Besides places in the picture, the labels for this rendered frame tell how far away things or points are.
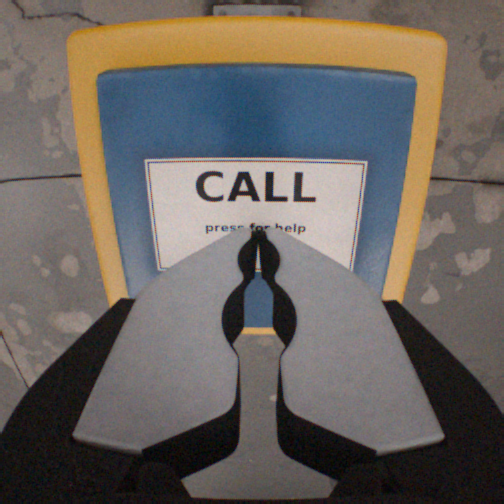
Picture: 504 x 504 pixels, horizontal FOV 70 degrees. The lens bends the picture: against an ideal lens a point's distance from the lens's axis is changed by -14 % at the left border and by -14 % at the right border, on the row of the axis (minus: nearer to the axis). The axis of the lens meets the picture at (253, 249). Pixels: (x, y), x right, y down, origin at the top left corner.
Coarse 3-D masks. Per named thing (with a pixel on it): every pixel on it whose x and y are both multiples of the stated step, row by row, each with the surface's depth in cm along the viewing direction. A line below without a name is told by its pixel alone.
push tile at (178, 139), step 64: (192, 64) 11; (256, 64) 11; (320, 64) 12; (128, 128) 12; (192, 128) 12; (256, 128) 12; (320, 128) 12; (384, 128) 12; (128, 192) 13; (192, 192) 13; (256, 192) 13; (320, 192) 13; (384, 192) 13; (128, 256) 15; (384, 256) 14; (256, 320) 16
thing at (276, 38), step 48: (96, 48) 12; (144, 48) 12; (192, 48) 12; (240, 48) 12; (288, 48) 12; (336, 48) 12; (384, 48) 12; (432, 48) 11; (96, 96) 13; (432, 96) 12; (96, 144) 13; (432, 144) 13; (96, 192) 14; (96, 240) 16; (384, 288) 17
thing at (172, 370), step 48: (240, 240) 11; (144, 288) 9; (192, 288) 10; (240, 288) 10; (144, 336) 8; (192, 336) 8; (96, 384) 7; (144, 384) 7; (192, 384) 7; (96, 432) 6; (144, 432) 6; (192, 432) 6
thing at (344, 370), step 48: (288, 240) 11; (288, 288) 10; (336, 288) 10; (288, 336) 10; (336, 336) 8; (384, 336) 8; (288, 384) 7; (336, 384) 7; (384, 384) 7; (288, 432) 7; (336, 432) 6; (384, 432) 6; (432, 432) 6; (336, 480) 7
